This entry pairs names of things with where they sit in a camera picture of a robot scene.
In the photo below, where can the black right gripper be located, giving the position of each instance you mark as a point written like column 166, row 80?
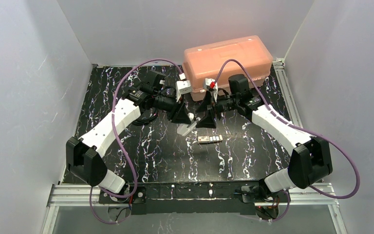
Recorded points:
column 211, row 107

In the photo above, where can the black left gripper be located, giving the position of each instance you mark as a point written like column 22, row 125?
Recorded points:
column 177, row 107

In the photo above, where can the white stapler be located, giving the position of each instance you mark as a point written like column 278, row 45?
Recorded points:
column 187, row 127

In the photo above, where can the white staples box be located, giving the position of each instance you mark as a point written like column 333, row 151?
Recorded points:
column 209, row 139

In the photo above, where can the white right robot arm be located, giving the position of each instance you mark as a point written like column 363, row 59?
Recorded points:
column 310, row 159

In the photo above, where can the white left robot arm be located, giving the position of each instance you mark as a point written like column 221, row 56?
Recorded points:
column 84, row 155

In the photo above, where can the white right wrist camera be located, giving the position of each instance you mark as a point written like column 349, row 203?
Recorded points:
column 210, row 85

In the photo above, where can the aluminium right rail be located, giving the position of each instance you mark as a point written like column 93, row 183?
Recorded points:
column 279, row 68

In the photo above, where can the aluminium rail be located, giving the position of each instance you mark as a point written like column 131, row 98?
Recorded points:
column 79, row 195
column 279, row 68

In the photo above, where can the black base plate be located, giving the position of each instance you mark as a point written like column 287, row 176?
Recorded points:
column 243, row 197

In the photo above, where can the aluminium front rail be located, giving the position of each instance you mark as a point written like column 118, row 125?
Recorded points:
column 79, row 195

